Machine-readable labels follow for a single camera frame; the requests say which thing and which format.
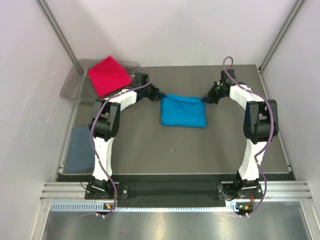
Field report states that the clear grey plastic bin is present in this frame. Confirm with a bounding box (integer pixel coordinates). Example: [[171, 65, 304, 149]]
[[59, 58, 142, 106]]

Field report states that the slotted cable duct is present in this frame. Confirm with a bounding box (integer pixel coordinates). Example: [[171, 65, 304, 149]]
[[50, 201, 240, 213]]

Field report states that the left corner aluminium post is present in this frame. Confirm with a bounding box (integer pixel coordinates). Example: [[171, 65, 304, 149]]
[[36, 0, 84, 75]]

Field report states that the right corner aluminium post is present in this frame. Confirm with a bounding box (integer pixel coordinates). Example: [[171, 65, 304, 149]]
[[258, 0, 306, 73]]

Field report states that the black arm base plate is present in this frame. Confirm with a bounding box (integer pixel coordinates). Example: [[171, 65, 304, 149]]
[[84, 182, 263, 201]]

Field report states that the corner aluminium post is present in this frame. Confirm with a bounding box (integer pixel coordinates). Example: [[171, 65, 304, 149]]
[[258, 0, 306, 73], [36, 0, 84, 75]]

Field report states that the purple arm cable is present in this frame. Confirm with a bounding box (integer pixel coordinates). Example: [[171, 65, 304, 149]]
[[89, 67, 154, 218], [222, 56, 275, 216]]

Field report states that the aluminium rail frame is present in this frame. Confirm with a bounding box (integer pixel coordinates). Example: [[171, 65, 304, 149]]
[[40, 181, 313, 207]]

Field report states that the bright blue t-shirt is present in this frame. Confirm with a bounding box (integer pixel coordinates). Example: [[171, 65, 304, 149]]
[[160, 94, 207, 128]]

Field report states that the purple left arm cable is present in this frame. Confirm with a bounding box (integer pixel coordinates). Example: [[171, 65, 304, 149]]
[[89, 67, 154, 218]]

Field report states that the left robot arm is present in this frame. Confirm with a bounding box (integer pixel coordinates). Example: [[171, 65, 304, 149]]
[[86, 68, 167, 199]]

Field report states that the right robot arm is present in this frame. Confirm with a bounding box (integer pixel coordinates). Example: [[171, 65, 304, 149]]
[[200, 69, 279, 198]]

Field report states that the folded red t-shirt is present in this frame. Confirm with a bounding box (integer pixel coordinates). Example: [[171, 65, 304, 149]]
[[87, 56, 132, 98]]

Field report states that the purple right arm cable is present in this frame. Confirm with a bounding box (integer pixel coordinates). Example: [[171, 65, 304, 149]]
[[222, 56, 275, 216]]

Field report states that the folded dark blue t-shirt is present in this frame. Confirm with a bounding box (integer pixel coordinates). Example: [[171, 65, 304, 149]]
[[63, 126, 95, 174]]

